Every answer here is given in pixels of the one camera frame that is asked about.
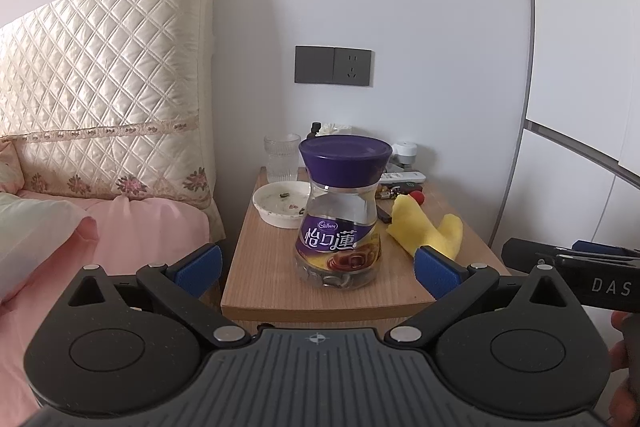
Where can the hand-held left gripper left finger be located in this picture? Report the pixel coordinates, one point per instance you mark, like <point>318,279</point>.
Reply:
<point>200,266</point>

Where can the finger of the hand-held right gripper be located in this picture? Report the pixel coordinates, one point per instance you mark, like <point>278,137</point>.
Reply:
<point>520,249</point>

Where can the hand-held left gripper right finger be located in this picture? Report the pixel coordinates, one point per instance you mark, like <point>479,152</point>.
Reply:
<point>436,272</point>

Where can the yellow cloth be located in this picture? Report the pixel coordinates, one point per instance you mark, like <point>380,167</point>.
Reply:
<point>417,227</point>

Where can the clear jar with purple lid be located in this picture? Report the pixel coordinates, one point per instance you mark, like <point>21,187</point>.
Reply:
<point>341,207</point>

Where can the person's right hand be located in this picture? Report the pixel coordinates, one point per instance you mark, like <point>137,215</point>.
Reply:
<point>627,357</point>

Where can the pink bed sheet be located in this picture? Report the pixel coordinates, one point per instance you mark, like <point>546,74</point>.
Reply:
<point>145,232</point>

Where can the wooden nightstand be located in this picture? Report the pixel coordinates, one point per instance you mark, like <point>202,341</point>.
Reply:
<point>265,267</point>

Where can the red ball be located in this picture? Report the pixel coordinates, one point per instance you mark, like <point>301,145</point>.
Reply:
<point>418,198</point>

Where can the bunch of keys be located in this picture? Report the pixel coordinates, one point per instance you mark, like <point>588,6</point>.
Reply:
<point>387,193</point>

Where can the white bowl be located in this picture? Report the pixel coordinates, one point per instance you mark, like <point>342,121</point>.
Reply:
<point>277,207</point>

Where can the white remote control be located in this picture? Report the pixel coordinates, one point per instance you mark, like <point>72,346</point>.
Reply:
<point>402,178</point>

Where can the white plug adapter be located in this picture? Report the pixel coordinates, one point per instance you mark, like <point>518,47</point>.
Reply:
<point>404,153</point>

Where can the ribbed glass cup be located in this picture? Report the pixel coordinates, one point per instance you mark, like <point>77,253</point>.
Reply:
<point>281,159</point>

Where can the white and pink pillow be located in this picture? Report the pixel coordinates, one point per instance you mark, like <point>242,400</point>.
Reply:
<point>35,237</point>

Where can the white flowers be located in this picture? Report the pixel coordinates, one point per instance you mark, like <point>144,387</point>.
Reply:
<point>336,128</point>

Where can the white wardrobe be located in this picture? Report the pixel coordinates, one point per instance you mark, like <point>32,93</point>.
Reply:
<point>585,57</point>

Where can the cream quilted headboard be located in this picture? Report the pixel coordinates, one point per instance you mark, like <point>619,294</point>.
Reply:
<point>110,82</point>

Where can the floral pillow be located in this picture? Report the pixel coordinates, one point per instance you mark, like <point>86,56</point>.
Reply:
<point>9,167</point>

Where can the grey wall socket panel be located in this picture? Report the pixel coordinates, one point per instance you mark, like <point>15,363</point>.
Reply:
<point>332,65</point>

